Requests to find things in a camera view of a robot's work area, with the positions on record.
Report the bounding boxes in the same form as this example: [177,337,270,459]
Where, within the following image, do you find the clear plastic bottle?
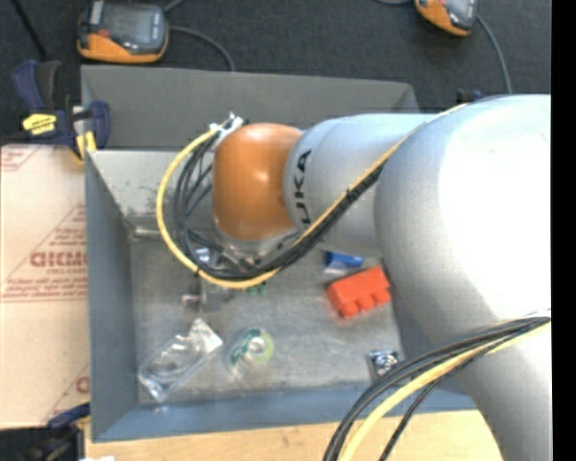
[137,317,225,403]

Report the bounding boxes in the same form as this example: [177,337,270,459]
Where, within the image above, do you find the green and white tape roll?
[226,327,276,379]

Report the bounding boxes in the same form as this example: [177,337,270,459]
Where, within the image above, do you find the grey metal bin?
[80,64,477,444]

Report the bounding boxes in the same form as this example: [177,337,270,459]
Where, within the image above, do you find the blue and white packet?
[322,251,366,279]

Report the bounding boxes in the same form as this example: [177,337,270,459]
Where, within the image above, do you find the orange-red toy brick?
[325,266,393,319]

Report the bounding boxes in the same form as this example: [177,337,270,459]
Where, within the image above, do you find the brown cardboard board, red print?
[0,142,92,432]

